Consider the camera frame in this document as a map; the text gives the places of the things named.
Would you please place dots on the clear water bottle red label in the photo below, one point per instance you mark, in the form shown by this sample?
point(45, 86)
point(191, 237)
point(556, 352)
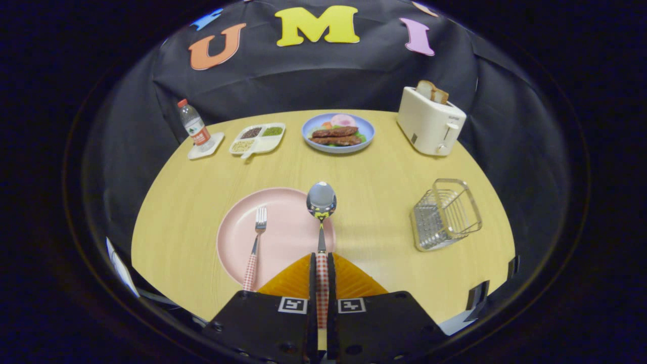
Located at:
point(194, 126)

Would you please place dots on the pink ham slice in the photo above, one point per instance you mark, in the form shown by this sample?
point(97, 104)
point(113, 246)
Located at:
point(343, 120)

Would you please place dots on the brown grilled meat piece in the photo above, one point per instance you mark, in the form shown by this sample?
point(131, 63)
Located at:
point(336, 141)
point(336, 132)

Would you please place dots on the pink round plate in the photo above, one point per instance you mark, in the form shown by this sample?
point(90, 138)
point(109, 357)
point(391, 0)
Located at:
point(283, 237)

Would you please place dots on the blue plate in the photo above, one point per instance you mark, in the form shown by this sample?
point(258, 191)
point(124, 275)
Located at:
point(366, 130)

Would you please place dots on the toasted bread slice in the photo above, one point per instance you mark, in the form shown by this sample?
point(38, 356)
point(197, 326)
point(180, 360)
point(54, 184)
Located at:
point(442, 96)
point(425, 90)

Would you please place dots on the black table bracket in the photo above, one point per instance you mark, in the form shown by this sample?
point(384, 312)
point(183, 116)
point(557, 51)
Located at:
point(477, 294)
point(513, 267)

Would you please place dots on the black backdrop cloth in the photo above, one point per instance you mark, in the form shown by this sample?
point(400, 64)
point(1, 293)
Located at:
point(303, 76)

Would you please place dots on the white divided tray with grains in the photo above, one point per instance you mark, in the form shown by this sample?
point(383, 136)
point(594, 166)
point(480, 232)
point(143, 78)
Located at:
point(270, 144)

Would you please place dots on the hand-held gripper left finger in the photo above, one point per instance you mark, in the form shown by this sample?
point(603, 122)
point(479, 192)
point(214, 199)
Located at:
point(263, 328)

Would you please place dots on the white square coaster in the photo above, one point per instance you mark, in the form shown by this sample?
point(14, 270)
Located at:
point(217, 139)

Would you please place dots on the cream toaster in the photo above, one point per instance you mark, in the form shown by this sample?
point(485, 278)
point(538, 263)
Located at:
point(427, 124)

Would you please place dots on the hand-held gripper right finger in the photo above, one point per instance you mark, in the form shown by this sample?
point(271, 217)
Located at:
point(379, 328)

